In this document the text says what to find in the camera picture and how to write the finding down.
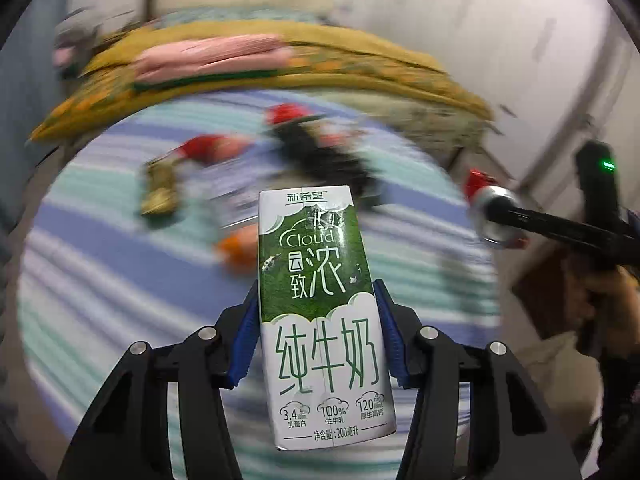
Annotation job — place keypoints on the dark wooden cabinet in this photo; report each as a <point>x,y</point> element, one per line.
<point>542,295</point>

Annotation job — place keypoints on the striped table cloth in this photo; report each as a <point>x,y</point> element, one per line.
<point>100,260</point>

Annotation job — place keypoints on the floral bed sheet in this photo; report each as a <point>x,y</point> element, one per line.
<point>440,120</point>

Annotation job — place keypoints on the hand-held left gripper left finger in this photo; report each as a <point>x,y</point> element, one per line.
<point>246,340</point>

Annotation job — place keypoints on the pink folded cloth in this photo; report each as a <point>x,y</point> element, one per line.
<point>210,57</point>

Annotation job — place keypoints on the red snack packet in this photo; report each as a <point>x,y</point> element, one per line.
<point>210,147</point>

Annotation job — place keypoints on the yellow patterned blanket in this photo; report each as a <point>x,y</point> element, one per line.
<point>360,55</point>

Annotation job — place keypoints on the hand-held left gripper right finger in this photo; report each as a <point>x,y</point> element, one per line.
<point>392,340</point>

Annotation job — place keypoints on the gold snack packet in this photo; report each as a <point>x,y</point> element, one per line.
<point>160,190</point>

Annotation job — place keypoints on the blue grey curtain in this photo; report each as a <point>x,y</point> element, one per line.
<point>30,110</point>

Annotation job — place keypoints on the grey knitted cloth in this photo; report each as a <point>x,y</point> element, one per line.
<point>67,47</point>

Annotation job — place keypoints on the person's right hand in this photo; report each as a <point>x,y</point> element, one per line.
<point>612,295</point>

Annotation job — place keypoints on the dark bottle with red cap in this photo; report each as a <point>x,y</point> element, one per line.
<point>325,155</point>

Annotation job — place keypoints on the green white milk carton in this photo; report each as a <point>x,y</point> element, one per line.
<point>320,310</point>

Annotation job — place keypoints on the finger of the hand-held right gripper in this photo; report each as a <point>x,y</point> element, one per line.
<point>550,224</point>

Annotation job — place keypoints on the orange snack packet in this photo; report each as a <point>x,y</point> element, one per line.
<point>237,252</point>

